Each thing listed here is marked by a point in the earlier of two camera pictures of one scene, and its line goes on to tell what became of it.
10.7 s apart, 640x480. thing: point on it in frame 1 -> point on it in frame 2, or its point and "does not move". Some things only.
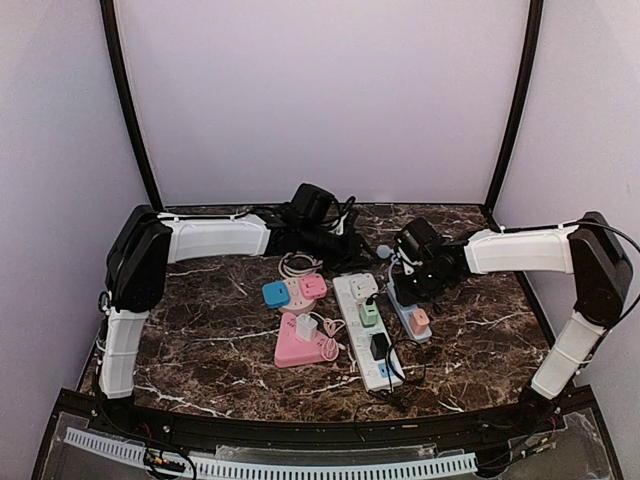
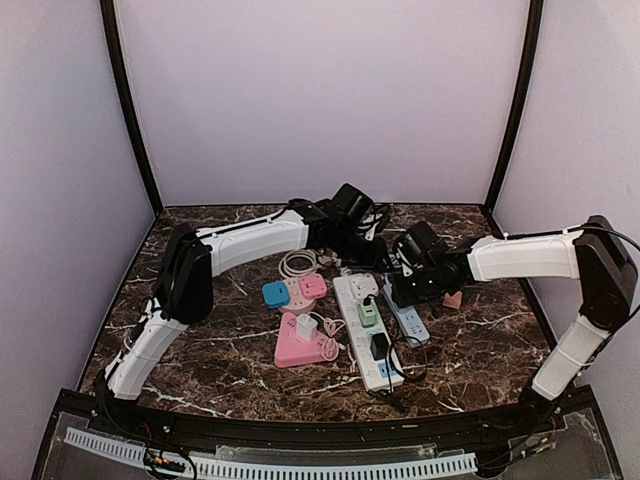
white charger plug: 305,327 does not move
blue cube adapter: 276,295 does not move
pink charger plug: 419,321 -> 453,301
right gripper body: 424,287 does not move
